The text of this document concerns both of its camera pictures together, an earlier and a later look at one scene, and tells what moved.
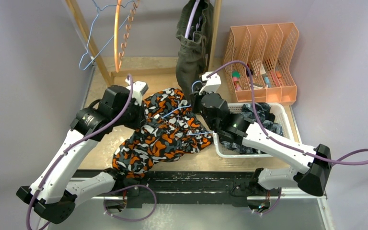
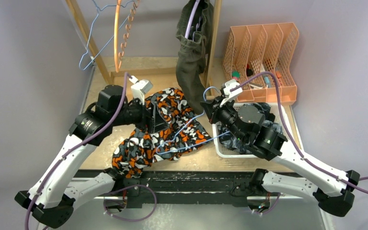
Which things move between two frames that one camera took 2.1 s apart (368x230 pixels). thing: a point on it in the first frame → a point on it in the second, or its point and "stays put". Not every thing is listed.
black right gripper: (196, 97) → (212, 111)
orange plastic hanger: (123, 43) stays put
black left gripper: (141, 119) → (154, 121)
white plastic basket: (235, 109) stays put
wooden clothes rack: (110, 74) stays put
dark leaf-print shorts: (266, 119) stays put
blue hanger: (187, 106) → (196, 145)
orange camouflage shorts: (169, 130) stays put
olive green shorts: (192, 51) stays put
